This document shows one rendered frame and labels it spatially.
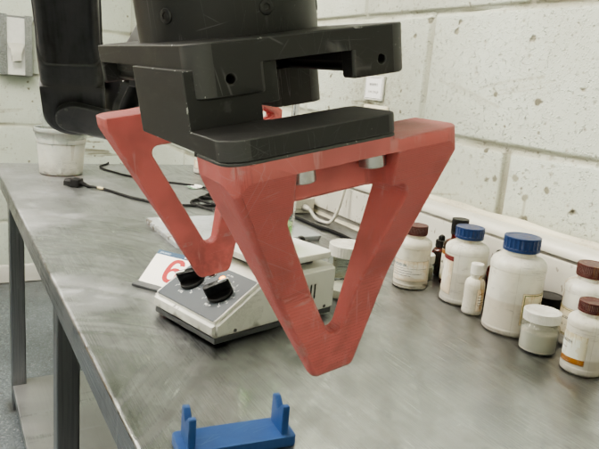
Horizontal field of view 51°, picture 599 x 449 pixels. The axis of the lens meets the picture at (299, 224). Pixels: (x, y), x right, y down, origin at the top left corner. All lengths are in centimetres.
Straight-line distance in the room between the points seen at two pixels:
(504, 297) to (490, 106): 39
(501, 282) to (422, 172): 69
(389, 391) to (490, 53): 66
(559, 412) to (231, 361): 34
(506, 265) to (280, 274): 70
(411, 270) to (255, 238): 84
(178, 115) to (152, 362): 55
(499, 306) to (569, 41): 41
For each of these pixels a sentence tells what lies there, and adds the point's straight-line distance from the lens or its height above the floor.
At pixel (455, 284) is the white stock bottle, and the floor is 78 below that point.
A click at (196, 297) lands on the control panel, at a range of 77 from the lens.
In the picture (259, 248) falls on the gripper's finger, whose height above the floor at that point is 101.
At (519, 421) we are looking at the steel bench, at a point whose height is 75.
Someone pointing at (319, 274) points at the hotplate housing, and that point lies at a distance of 81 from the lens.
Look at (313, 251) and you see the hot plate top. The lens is 82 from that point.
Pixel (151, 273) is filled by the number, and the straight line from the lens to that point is 93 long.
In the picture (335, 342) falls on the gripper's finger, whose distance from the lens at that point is 19.
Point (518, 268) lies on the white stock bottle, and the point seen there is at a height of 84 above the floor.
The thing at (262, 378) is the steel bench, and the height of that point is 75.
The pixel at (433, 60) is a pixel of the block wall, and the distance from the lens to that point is 124.
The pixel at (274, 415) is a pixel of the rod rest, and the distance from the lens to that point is 57.
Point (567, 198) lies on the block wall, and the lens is 102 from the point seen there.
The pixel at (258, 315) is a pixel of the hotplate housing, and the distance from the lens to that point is 76.
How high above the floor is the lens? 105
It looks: 13 degrees down
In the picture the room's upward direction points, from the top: 5 degrees clockwise
